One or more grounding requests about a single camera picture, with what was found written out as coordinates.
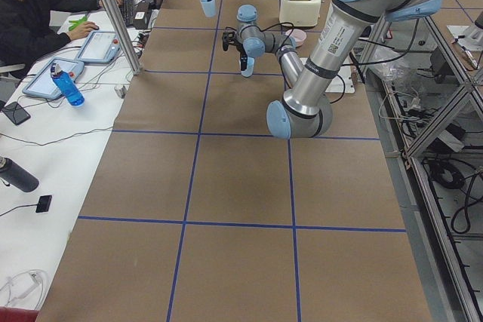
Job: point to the safety glasses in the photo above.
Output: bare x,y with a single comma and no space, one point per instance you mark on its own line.
26,290

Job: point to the black keyboard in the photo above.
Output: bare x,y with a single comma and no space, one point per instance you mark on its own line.
127,9

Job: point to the light blue cup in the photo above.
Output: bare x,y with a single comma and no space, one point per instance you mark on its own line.
209,8
247,71

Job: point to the aluminium frame post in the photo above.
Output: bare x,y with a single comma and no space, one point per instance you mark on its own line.
114,14

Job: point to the person in black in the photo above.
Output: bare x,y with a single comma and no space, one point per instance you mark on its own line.
26,35

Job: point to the pink bowl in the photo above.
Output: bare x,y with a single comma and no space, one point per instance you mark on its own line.
298,35

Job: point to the cream toaster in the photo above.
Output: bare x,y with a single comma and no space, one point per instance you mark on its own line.
304,13

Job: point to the blue water bottle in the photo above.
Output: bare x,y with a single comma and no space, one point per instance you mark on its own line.
66,85

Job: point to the black smartphone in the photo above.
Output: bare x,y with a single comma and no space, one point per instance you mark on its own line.
15,113

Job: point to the aluminium side frame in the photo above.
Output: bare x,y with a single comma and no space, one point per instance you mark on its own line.
425,88

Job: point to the teach pendant far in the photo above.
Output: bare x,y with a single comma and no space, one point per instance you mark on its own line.
100,47

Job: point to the black thermos bottle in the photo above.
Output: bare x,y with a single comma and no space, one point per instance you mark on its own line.
15,175

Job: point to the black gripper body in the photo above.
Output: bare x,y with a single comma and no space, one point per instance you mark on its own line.
241,50

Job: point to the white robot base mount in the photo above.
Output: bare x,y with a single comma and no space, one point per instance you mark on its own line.
342,82

